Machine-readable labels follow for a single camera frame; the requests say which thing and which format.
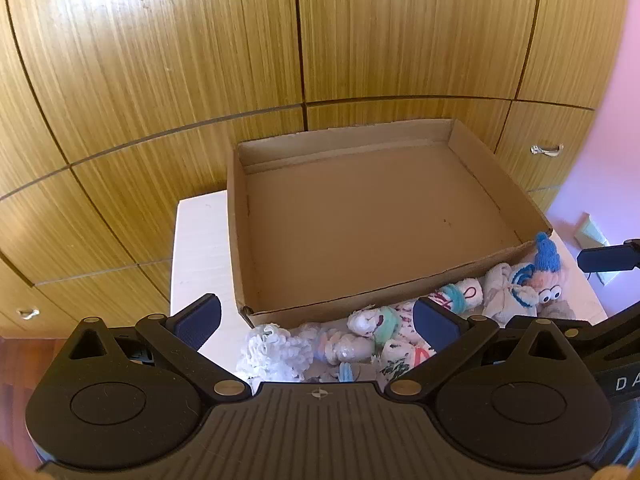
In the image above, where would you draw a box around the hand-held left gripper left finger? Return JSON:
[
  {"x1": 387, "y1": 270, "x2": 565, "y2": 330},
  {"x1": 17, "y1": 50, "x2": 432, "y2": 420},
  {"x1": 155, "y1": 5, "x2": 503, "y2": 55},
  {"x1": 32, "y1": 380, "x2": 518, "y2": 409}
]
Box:
[{"x1": 65, "y1": 294, "x2": 253, "y2": 402}]

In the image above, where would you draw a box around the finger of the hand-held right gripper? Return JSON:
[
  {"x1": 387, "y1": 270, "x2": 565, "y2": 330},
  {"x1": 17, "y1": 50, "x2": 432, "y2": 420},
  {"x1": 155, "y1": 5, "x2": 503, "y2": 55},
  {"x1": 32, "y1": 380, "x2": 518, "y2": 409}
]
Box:
[{"x1": 576, "y1": 240, "x2": 640, "y2": 273}]

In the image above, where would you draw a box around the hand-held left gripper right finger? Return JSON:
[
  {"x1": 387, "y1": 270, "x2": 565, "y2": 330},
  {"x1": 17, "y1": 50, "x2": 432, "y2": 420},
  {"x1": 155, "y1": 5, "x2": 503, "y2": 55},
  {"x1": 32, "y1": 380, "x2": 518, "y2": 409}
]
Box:
[{"x1": 387, "y1": 297, "x2": 581, "y2": 402}]

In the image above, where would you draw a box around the pink plush toy blue hat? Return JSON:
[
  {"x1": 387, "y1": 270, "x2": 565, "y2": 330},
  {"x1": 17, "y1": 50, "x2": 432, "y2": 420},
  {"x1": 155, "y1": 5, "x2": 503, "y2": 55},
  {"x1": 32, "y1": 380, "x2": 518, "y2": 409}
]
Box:
[{"x1": 520, "y1": 231, "x2": 576, "y2": 321}]

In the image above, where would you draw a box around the purple print bundle teal band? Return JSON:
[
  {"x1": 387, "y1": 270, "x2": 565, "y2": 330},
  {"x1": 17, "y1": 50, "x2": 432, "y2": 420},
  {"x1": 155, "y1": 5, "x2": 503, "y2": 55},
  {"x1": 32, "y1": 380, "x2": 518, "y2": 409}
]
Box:
[{"x1": 347, "y1": 301, "x2": 426, "y2": 351}]

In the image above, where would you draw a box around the white towel bundle blue tie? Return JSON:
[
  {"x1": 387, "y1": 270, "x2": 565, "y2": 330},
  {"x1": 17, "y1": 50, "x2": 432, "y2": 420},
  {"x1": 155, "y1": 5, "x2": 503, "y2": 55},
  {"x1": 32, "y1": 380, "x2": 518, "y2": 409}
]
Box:
[{"x1": 482, "y1": 261, "x2": 541, "y2": 323}]

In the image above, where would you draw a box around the white foam bundle pink band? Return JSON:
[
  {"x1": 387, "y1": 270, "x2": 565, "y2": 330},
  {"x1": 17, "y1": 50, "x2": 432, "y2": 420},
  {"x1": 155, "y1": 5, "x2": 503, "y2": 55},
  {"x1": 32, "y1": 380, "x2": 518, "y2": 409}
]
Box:
[{"x1": 236, "y1": 324, "x2": 315, "y2": 382}]

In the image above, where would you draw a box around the clear plastic bundle beige band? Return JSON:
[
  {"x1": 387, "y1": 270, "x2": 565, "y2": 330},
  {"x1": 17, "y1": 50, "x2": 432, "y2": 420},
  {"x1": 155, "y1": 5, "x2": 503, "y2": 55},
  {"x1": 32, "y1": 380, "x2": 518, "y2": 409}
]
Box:
[{"x1": 300, "y1": 322, "x2": 376, "y2": 366}]

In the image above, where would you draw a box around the grey bundle blue band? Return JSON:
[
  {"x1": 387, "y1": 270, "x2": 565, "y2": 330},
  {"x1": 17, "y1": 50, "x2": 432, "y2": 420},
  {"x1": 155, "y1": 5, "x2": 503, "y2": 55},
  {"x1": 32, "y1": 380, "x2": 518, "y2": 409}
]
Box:
[{"x1": 305, "y1": 362, "x2": 381, "y2": 385}]

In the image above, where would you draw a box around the cardboard box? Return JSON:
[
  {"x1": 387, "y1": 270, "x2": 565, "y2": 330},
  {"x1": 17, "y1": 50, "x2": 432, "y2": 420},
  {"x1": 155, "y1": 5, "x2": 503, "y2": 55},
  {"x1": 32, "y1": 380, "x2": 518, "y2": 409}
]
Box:
[{"x1": 226, "y1": 118, "x2": 553, "y2": 331}]

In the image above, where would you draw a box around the small purple print bundle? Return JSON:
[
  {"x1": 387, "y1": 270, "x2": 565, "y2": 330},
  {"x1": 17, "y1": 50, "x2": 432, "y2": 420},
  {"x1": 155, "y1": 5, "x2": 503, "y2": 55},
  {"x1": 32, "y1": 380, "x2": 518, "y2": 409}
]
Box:
[{"x1": 427, "y1": 280, "x2": 483, "y2": 317}]

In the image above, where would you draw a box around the white table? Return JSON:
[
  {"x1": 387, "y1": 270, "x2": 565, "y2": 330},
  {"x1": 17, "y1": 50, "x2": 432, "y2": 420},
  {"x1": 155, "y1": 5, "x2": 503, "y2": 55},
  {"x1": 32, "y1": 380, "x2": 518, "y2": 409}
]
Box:
[{"x1": 170, "y1": 190, "x2": 608, "y2": 386}]

